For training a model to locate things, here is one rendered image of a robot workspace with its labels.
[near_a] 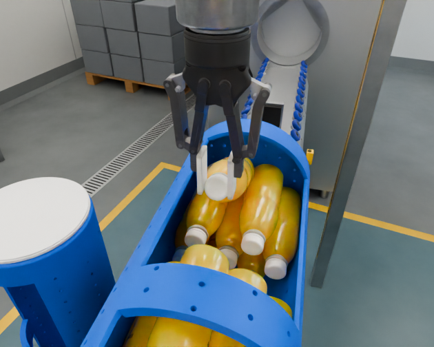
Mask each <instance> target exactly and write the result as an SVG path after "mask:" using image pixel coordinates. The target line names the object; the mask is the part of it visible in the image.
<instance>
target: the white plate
mask: <svg viewBox="0 0 434 347"><path fill-rule="evenodd" d="M90 205H91V204H90V197H89V195H88V193H87V191H86V190H85V189H84V188H83V187H82V186H81V185H80V184H78V183H76V182H74V181H71V180H68V179H65V178H54V177H44V178H33V179H29V180H23V181H21V182H16V183H14V184H11V185H8V186H6V187H4V188H1V189H0V264H10V263H15V262H21V261H24V260H29V259H32V258H34V257H37V256H40V255H43V254H44V253H47V252H48V251H51V250H52V249H55V248H56V247H58V246H59V245H61V244H63V243H64V242H65V241H67V240H68V239H69V238H71V237H72V236H73V235H74V234H75V233H76V232H77V231H78V230H79V229H80V228H81V227H82V225H83V224H84V222H85V221H86V219H87V217H88V215H89V212H90Z"/></svg>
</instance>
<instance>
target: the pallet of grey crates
mask: <svg viewBox="0 0 434 347"><path fill-rule="evenodd" d="M70 3H71V7H72V12H73V16H74V21H75V26H76V31H77V34H78V38H79V43H80V46H81V51H82V55H83V60H84V64H85V69H86V72H85V75H86V79H87V84H89V85H96V84H98V83H100V82H101V81H104V80H105V79H107V78H111V79H115V80H120V81H125V89H126V92H130V93H134V92H136V91H138V90H140V89H141V88H142V87H144V86H146V85H148V86H152V87H159V88H163V89H165V88H164V86H163V82H164V81H165V80H166V79H167V78H168V77H169V76H170V75H171V74H173V73H175V74H180V73H182V72H183V69H184V68H185V45H184V29H185V28H186V27H185V26H183V25H181V24H180V23H179V22H178V21H177V19H176V2H175V0H70Z"/></svg>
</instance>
